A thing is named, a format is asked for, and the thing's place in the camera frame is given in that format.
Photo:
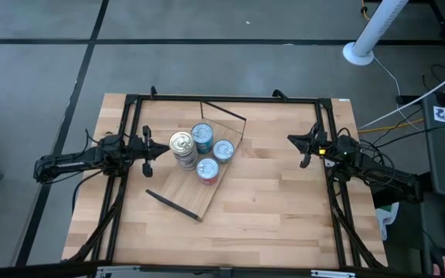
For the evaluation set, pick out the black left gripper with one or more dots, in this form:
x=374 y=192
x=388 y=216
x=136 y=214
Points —
x=145 y=150

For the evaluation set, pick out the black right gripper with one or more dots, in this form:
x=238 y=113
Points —
x=315 y=144

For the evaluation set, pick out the teal label tuna can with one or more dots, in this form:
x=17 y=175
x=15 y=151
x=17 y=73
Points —
x=204 y=149
x=202 y=133

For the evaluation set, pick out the green label fish can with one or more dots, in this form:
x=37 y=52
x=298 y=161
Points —
x=223 y=150

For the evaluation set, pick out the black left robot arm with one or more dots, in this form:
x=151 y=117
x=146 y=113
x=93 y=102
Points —
x=75 y=160

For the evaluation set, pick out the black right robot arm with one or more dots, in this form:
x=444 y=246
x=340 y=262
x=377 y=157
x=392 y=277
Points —
x=377 y=170

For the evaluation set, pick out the white tower fan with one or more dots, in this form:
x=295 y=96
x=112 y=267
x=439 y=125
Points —
x=357 y=54

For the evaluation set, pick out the black power strip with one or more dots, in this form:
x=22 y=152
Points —
x=408 y=99

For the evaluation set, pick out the black computer mouse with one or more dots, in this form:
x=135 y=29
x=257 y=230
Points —
x=439 y=255

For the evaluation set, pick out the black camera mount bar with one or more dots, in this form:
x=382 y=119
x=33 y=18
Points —
x=33 y=269

